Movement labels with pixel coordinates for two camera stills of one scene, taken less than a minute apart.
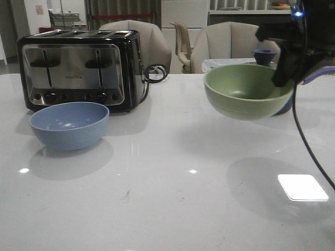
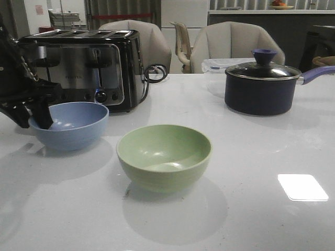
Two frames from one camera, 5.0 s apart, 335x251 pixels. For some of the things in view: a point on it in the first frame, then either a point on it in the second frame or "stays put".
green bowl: x=245 y=92 → x=163 y=158
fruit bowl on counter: x=277 y=6 stays put
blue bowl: x=70 y=126 stays put
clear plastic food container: x=209 y=64 stays put
